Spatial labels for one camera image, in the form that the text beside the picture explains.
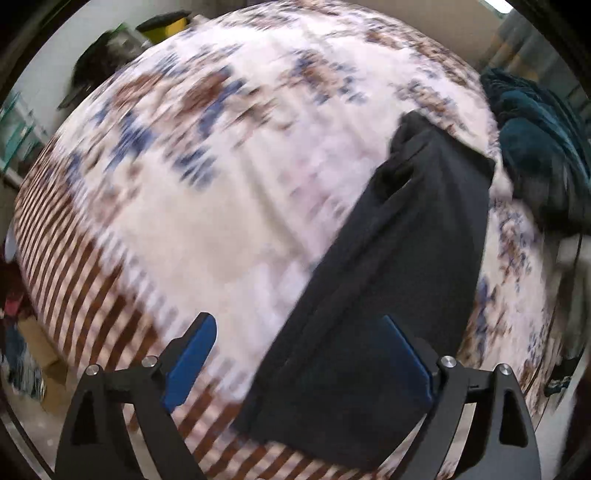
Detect grey-blue curtain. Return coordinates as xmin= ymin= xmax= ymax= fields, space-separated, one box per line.
xmin=480 ymin=9 xmax=571 ymax=93

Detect floral quilt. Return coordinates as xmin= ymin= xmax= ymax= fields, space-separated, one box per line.
xmin=46 ymin=0 xmax=564 ymax=416

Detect teal plush blanket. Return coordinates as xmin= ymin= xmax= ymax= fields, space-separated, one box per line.
xmin=480 ymin=67 xmax=591 ymax=236

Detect black bag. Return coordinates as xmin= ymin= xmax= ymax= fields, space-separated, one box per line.
xmin=58 ymin=30 xmax=139 ymax=109

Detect cardboard box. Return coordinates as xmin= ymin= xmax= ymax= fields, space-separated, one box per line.
xmin=18 ymin=318 xmax=70 ymax=411

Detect yellow box with black lid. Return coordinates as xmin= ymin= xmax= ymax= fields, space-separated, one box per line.
xmin=136 ymin=10 xmax=192 ymax=40

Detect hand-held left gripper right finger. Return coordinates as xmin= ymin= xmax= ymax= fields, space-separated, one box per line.
xmin=379 ymin=316 xmax=542 ymax=480

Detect brown checked bed sheet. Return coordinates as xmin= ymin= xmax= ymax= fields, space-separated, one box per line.
xmin=13 ymin=148 xmax=467 ymax=480

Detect green drying rack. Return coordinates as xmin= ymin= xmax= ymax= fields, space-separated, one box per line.
xmin=0 ymin=90 xmax=47 ymax=181

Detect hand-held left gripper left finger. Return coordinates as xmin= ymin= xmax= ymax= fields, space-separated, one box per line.
xmin=55 ymin=312 xmax=218 ymax=480

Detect dark striped sweater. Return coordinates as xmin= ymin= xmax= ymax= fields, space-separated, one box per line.
xmin=233 ymin=111 xmax=497 ymax=472

